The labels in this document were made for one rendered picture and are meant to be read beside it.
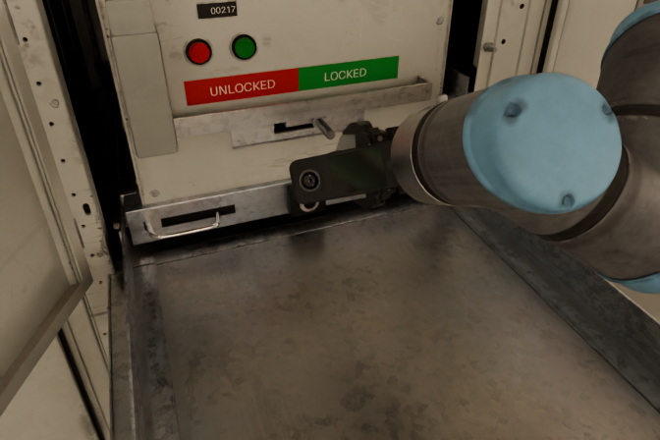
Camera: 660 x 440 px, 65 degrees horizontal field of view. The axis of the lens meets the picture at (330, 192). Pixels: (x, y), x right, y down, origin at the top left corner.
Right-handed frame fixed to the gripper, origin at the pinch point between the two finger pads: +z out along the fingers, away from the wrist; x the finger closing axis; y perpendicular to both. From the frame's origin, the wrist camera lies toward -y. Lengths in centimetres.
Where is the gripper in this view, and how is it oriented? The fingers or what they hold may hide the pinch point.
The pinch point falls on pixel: (341, 168)
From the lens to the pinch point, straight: 66.5
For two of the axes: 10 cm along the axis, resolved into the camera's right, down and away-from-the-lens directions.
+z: -3.0, -0.1, 9.5
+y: 9.4, -1.9, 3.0
